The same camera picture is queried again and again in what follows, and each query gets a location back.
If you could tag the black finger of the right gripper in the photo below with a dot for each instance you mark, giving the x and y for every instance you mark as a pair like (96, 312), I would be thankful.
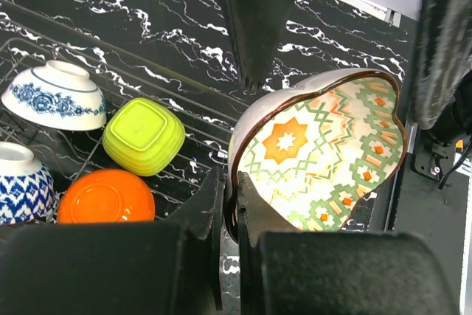
(254, 28)

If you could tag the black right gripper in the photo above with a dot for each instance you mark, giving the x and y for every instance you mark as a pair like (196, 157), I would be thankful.
(441, 54)

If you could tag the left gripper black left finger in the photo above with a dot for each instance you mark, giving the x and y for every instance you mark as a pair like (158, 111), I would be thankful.
(160, 267)

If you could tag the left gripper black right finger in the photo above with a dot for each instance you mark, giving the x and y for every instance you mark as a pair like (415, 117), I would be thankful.
(286, 271)

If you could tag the colourful patterned small bowl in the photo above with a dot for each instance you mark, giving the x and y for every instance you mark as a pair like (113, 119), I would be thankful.
(314, 150)

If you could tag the white top bowl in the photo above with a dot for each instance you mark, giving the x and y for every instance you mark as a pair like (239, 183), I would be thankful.
(143, 137)

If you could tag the red orange patterned bowl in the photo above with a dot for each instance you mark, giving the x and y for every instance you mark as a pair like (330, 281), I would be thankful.
(27, 185)

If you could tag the blue white patterned bowl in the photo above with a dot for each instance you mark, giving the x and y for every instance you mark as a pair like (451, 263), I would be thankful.
(57, 95)

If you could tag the dark wire dish rack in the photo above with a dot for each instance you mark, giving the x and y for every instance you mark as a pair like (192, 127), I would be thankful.
(30, 39)

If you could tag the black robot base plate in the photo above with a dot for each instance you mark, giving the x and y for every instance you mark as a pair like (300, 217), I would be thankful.
(411, 202)

